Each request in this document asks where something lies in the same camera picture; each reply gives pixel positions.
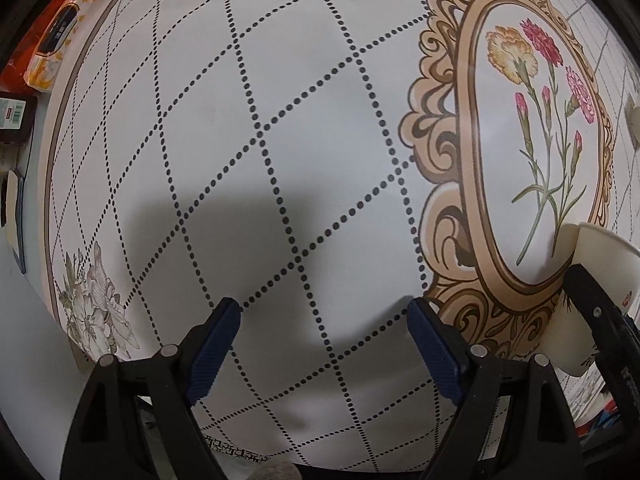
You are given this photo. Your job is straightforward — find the white printed cup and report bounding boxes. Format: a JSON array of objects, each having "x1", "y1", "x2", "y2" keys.
[
  {"x1": 625, "y1": 94, "x2": 640, "y2": 151},
  {"x1": 540, "y1": 222, "x2": 639, "y2": 377}
]

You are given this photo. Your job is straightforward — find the patterned white tablecloth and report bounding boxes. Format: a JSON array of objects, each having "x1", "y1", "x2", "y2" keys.
[{"x1": 39, "y1": 0, "x2": 639, "y2": 474}]

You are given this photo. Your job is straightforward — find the red plastic bag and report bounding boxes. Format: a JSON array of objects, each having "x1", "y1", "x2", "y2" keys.
[{"x1": 1, "y1": 0, "x2": 66, "y2": 96}]

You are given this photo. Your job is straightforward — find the orange tissue box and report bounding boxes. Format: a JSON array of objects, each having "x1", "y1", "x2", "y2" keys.
[{"x1": 23, "y1": 0, "x2": 96, "y2": 92}]

